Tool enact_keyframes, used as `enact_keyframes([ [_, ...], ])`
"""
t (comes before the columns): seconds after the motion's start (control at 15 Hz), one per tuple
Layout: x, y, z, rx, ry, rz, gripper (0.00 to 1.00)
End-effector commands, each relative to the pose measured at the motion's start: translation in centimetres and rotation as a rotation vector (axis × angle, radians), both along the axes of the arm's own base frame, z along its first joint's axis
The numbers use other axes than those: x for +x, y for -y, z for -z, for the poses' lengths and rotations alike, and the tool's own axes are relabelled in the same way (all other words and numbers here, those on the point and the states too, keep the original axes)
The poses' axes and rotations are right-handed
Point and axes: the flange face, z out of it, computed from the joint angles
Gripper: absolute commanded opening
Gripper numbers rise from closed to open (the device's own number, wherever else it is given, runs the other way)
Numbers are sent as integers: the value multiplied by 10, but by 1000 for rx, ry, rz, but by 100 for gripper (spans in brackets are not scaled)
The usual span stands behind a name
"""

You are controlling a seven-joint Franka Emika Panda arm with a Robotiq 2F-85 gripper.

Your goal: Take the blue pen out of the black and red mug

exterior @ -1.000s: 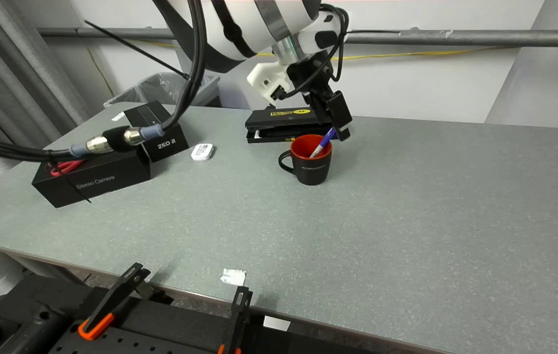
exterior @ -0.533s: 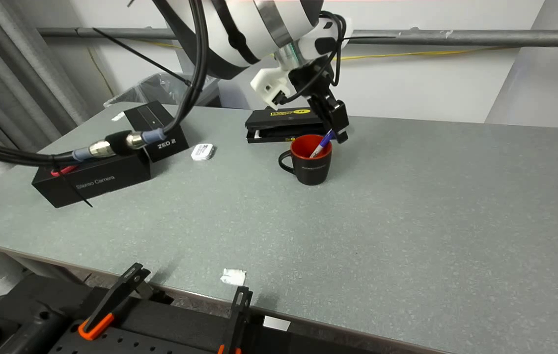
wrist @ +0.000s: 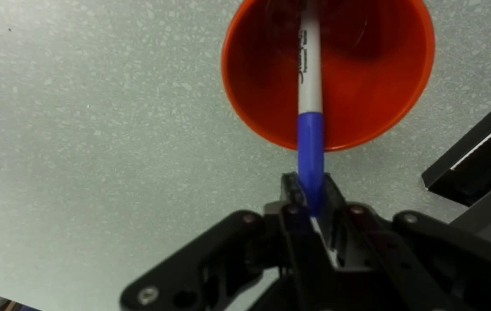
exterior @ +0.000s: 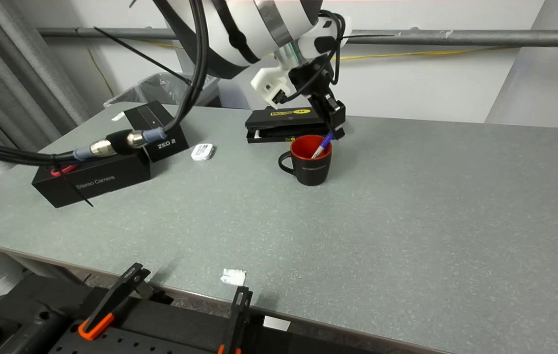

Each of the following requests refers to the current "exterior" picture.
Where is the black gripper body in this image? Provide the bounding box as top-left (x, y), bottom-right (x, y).
top-left (286, 52), bottom-right (343, 105)

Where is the blue pen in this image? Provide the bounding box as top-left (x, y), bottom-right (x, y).
top-left (308, 129), bottom-right (337, 160)

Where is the black and red mug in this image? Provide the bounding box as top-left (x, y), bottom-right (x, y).
top-left (274, 131), bottom-right (335, 188)

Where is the black stapler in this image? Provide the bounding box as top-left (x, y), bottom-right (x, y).
top-left (243, 103), bottom-right (349, 145)

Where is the small white case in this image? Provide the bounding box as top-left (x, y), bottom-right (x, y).
top-left (188, 141), bottom-right (217, 162)

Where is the grey metal pole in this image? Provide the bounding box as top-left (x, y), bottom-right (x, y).
top-left (35, 25), bottom-right (558, 48)

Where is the small white tape piece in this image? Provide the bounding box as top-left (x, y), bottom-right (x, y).
top-left (217, 265), bottom-right (249, 288)

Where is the white label sticker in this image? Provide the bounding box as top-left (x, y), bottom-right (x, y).
top-left (261, 314), bottom-right (292, 333)

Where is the short black orange clamp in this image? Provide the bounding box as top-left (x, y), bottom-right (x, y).
top-left (215, 284), bottom-right (255, 354)

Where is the plain-topped black box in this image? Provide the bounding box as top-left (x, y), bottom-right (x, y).
top-left (29, 147), bottom-right (152, 209)

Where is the long black orange clamp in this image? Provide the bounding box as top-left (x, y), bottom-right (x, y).
top-left (74, 259), bottom-right (152, 343)

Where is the grey curtain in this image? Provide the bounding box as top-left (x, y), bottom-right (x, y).
top-left (0, 0), bottom-right (94, 194)

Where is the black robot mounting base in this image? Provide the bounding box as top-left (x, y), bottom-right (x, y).
top-left (0, 272), bottom-right (306, 354)

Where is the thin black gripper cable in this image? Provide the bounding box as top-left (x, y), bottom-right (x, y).
top-left (316, 7), bottom-right (347, 90)

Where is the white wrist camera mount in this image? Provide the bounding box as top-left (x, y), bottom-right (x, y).
top-left (249, 62), bottom-right (294, 107)

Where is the yellow cable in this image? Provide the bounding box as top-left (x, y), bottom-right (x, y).
top-left (339, 44), bottom-right (510, 66)

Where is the thick black cable with connector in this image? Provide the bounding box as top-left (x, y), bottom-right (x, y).
top-left (0, 0), bottom-right (209, 166)

